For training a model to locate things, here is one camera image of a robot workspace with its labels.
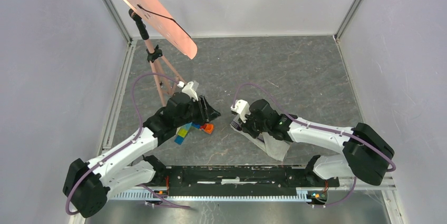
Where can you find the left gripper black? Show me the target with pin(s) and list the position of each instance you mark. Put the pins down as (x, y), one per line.
(207, 113)

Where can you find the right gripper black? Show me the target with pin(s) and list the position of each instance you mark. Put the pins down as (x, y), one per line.
(246, 128)

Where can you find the grey cloth napkin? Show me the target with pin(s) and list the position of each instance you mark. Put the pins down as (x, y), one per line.
(273, 148)

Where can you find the purple fork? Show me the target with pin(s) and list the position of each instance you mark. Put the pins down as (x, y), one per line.
(236, 126)

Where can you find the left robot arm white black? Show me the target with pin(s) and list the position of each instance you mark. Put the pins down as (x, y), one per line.
(118, 166)

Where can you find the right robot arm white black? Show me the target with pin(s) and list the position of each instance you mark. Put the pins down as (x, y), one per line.
(359, 151)

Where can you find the colourful toy block pile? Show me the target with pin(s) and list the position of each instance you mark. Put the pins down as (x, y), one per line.
(186, 130)

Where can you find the pink perforated music stand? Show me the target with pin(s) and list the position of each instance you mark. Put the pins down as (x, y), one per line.
(152, 12)

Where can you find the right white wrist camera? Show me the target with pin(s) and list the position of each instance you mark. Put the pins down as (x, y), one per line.
(241, 108)

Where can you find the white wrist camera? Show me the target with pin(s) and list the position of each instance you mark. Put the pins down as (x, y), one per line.
(190, 89)
(241, 108)

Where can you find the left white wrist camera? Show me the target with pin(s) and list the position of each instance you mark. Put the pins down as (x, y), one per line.
(190, 89)

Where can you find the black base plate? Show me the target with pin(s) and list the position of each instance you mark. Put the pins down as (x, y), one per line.
(237, 180)

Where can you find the aluminium frame rail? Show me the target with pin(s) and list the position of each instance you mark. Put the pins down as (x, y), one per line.
(308, 195)

